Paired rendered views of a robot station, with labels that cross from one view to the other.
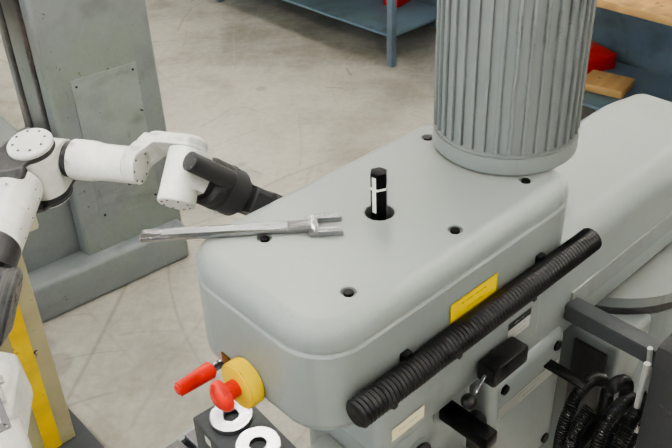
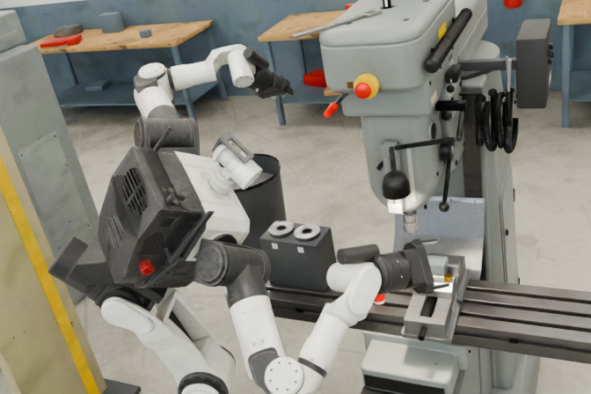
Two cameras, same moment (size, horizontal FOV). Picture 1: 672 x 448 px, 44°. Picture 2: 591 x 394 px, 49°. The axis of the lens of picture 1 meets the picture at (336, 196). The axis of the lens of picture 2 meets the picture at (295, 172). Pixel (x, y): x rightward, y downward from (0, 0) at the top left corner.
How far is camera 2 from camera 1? 1.02 m
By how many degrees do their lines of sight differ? 18
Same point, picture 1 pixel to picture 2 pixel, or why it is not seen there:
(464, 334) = (449, 39)
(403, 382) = (441, 53)
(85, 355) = not seen: hidden behind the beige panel
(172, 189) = (242, 70)
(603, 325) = (479, 62)
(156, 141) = (222, 52)
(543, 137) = not seen: outside the picture
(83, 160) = (184, 73)
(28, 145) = (153, 69)
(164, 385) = not seen: hidden behind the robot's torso
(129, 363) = (118, 337)
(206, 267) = (333, 36)
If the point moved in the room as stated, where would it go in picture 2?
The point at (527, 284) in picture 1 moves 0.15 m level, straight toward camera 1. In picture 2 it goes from (457, 24) to (481, 37)
